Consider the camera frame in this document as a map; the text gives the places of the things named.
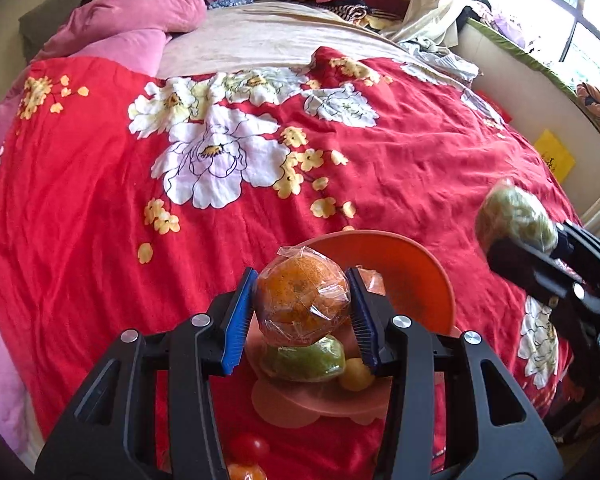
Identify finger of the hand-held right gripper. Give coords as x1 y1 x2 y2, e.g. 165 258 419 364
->
487 237 588 306
555 220 600 281

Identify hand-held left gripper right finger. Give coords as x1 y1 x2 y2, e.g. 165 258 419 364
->
345 266 566 480

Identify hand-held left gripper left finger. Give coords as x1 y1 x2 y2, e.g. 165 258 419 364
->
35 267 258 480

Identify plastic-wrapped green citrus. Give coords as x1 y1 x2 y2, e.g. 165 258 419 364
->
475 177 560 253
260 334 347 383

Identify pink plastic bowl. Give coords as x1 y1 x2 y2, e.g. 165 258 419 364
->
245 229 457 428

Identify red cherry tomato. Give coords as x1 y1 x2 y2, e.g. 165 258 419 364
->
228 432 271 466

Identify yellow paper bag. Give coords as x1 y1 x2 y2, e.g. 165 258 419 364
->
535 129 577 183

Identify red floral blanket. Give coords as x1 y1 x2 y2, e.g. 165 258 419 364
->
0 46 581 480

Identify green window seat cushion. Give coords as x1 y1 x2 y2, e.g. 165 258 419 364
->
467 17 600 161

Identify crumpled light clothes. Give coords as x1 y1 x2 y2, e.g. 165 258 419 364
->
400 35 481 81

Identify lilac clothes heap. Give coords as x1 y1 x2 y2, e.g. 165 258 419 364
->
472 0 541 51

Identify pink velvet blanket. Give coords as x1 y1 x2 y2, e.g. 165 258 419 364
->
0 0 208 471

